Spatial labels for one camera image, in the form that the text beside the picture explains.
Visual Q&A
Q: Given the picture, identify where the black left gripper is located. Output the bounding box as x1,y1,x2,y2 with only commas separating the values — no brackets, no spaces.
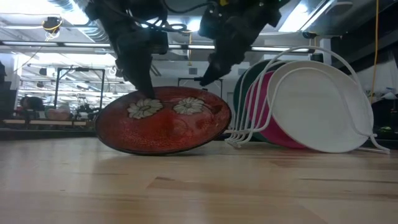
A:
114,27,169,99

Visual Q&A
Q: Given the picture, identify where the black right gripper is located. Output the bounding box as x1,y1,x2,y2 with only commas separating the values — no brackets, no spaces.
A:
198,0,282,87

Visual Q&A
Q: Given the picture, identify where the red flower pattern plate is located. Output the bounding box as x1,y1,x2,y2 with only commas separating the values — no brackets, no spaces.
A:
95,86,233,156

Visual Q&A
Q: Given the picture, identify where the dark green plate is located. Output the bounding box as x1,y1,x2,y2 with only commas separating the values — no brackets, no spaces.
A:
233,58,290,142

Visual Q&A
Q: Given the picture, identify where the pink plate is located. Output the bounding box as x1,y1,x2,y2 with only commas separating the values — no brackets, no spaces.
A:
245,70,307,149

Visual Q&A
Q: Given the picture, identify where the long ceiling light strip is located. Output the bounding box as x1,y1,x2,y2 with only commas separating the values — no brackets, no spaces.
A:
1,40,112,48

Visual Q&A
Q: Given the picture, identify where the bright ceiling light panel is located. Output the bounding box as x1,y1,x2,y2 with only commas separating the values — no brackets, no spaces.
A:
277,0,315,34

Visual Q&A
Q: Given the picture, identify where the plain white plate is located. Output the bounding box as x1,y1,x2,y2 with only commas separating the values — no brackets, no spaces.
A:
266,60,374,154

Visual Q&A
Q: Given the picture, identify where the yellow pole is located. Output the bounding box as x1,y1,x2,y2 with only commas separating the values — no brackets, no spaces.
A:
369,0,381,104

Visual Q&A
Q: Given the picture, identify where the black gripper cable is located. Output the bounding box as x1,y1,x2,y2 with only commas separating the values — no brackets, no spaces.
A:
136,0,217,34

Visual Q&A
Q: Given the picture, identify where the white wire dish rack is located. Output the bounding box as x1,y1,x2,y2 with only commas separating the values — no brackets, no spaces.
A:
224,45,391,155

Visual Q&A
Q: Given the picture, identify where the black metal frame rig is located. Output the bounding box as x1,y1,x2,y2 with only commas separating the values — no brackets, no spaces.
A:
53,67,106,110

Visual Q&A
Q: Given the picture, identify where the yellow cable reel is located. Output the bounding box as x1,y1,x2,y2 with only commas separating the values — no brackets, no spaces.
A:
41,17,63,41

